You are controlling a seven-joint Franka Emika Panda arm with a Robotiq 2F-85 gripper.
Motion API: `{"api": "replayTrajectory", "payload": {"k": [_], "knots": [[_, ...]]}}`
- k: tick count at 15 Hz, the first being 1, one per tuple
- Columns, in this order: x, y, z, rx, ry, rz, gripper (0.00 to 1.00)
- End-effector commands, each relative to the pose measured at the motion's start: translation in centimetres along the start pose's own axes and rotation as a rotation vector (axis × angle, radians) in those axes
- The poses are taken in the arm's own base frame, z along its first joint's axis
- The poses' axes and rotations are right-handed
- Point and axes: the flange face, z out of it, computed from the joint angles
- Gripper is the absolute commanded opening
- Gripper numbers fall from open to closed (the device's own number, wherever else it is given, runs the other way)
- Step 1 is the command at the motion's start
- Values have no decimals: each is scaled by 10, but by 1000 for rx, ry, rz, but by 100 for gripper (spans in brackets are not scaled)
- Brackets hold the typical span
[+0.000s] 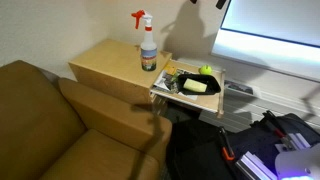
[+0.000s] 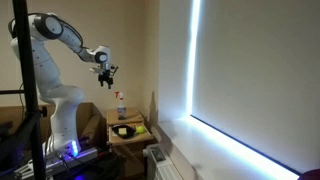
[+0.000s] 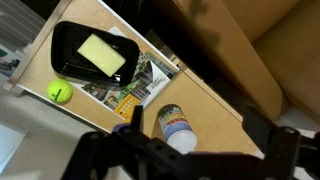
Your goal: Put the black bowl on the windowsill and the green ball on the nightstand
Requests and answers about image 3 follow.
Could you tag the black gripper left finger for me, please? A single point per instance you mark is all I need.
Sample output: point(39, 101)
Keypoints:
point(135, 121)

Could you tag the light wooden nightstand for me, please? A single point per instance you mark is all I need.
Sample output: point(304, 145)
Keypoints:
point(217, 125)

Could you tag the colourful magazine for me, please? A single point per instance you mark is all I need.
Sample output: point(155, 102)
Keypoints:
point(150, 78)

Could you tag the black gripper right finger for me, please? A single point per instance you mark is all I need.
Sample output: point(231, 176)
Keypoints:
point(267, 136)

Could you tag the spray bottle with red trigger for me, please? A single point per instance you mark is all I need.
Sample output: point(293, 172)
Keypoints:
point(176, 129)

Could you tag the yellow sponge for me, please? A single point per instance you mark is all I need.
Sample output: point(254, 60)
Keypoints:
point(103, 56)

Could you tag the black plastic tray bowl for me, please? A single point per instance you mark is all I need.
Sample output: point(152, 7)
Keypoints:
point(68, 37)

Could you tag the green tennis ball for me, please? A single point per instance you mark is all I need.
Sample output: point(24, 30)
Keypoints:
point(59, 91)

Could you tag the brown leather armchair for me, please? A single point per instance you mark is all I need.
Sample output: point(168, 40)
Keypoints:
point(268, 48)

